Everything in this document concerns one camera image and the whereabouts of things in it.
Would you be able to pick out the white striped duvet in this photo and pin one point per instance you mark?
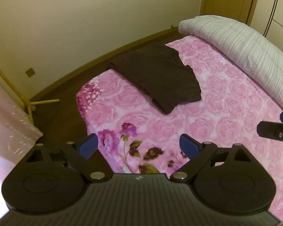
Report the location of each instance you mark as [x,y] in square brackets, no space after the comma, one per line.
[245,47]

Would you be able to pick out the wooden pole rack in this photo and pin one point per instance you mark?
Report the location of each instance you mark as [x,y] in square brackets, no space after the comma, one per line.
[28,103]

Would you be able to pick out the pink rose-print blanket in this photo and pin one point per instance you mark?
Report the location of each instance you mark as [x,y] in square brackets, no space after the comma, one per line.
[226,103]

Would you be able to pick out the white wardrobe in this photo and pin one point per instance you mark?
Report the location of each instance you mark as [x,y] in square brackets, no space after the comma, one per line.
[278,11]

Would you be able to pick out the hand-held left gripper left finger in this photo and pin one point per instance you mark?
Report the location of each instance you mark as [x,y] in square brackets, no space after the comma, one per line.
[89,144]

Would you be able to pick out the square wall socket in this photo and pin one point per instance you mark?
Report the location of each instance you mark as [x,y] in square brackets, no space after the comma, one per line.
[30,72]

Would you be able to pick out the wooden baseboard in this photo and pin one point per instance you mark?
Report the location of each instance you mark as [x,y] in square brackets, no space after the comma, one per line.
[89,62]

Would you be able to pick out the dark brown long-sleeved sweater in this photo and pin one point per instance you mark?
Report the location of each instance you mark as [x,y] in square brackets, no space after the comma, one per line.
[155,75]

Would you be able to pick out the pink shiny cloth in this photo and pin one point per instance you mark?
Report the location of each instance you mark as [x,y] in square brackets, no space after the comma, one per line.
[9,122]

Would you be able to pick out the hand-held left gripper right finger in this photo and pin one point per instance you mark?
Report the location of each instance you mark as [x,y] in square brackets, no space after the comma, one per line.
[188,146]

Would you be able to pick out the wooden door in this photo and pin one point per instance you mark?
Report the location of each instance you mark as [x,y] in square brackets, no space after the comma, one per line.
[228,0]

